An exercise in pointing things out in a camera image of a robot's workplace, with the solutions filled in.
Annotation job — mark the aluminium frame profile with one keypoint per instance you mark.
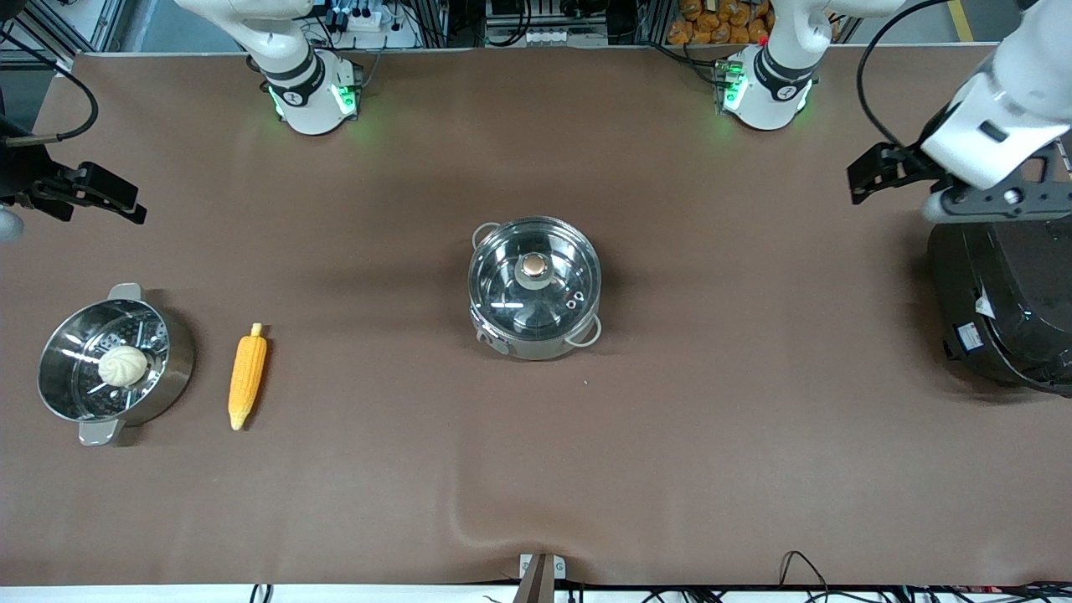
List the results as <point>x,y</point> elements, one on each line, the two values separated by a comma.
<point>92,21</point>

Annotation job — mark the steel steamer pot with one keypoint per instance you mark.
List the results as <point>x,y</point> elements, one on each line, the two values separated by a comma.
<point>176,368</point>

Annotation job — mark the yellow corn cob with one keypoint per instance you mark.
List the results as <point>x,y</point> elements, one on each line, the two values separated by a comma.
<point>248,377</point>

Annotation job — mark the glass pot lid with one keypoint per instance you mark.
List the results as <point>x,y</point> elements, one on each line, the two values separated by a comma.
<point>502,285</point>

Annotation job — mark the white steamed bun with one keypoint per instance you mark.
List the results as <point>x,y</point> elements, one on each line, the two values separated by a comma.
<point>123,366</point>

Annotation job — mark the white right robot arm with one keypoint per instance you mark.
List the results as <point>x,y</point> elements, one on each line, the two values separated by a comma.
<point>306,92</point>

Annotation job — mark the brown table mat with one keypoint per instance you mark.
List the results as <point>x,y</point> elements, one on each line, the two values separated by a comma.
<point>536,469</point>

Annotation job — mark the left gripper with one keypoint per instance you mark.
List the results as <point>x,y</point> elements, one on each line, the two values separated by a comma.
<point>911,161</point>

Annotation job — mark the metal table clamp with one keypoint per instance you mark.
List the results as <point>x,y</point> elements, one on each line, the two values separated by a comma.
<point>542,574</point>

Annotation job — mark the white power strip with plugs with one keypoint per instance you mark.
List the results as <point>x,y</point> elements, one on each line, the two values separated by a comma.
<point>364,21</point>

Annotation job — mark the pile of orange buns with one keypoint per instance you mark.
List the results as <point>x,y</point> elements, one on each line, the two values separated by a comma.
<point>712,21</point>

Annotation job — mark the steel cooking pot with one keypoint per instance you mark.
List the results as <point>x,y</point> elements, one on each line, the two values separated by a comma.
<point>536,350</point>

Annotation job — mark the black rice cooker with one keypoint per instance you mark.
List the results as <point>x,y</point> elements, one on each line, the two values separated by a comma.
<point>1005,310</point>

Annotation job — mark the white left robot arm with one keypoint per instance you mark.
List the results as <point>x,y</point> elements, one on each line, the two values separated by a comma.
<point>766,84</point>

